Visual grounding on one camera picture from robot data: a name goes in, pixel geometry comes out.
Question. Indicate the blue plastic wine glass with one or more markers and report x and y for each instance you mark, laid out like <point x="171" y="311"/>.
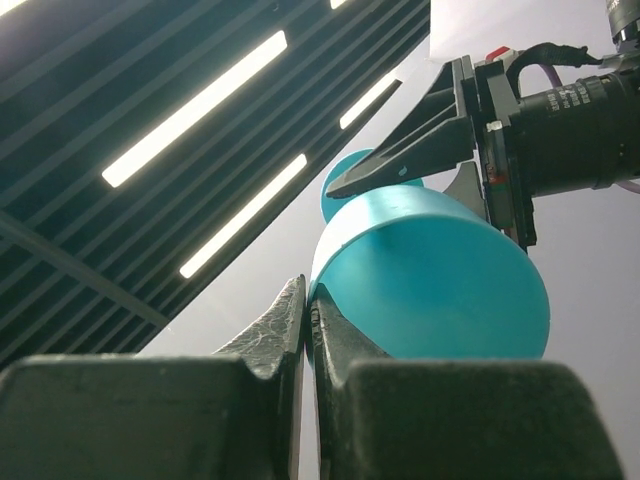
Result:
<point x="423" y="276"/>

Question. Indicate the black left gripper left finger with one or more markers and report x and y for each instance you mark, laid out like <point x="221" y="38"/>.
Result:
<point x="231" y="414"/>

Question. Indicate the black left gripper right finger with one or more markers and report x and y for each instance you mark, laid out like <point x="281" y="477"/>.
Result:
<point x="386" y="418"/>

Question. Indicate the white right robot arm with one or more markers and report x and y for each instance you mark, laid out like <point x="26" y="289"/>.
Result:
<point x="583" y="135"/>

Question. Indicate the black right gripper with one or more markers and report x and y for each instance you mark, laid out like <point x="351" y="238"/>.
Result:
<point x="437" y="134"/>

